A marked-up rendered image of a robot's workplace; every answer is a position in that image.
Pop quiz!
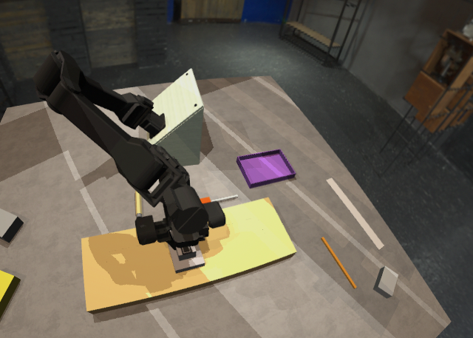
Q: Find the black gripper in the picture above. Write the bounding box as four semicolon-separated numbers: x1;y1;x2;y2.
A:
135;201;225;250

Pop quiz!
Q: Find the orange thin rod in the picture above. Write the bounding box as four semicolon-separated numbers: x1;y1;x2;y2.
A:
321;237;357;289

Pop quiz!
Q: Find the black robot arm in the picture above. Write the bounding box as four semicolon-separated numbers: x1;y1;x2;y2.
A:
33;50;209;249

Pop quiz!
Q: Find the purple shallow tray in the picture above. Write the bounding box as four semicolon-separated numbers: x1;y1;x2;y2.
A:
236;149;296;189

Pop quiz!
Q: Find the tan wooden floor panel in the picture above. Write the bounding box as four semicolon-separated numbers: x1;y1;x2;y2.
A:
81;197;297;314

